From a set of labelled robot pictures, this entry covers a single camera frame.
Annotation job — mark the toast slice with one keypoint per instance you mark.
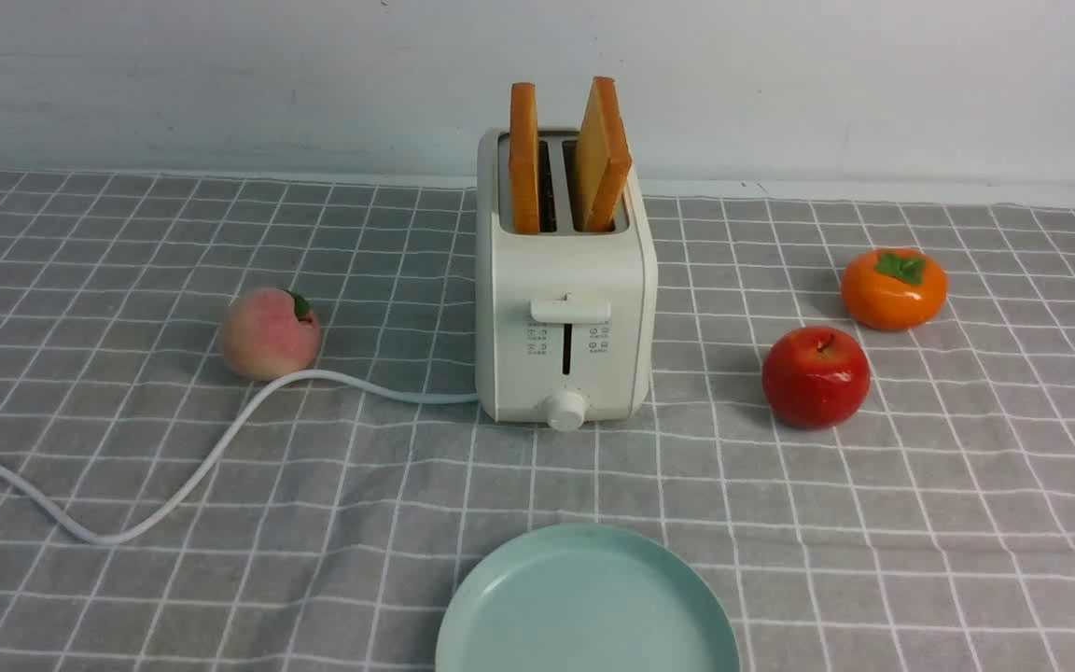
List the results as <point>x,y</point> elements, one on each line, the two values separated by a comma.
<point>602,158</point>
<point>524,159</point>

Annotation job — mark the white two-slot toaster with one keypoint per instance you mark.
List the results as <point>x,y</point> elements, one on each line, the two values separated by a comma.
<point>564,319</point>

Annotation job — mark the light green plate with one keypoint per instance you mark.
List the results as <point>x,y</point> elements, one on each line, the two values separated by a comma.
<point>584,597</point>

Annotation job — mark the pink peach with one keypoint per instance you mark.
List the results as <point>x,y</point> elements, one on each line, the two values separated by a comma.
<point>268,333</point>

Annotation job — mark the red apple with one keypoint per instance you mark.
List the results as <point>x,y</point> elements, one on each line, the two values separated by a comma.
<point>815,377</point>

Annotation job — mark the orange persimmon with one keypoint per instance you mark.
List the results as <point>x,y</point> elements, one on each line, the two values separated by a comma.
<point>893,289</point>

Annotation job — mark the grey checked tablecloth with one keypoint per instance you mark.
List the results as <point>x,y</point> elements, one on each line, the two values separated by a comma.
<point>934,530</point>

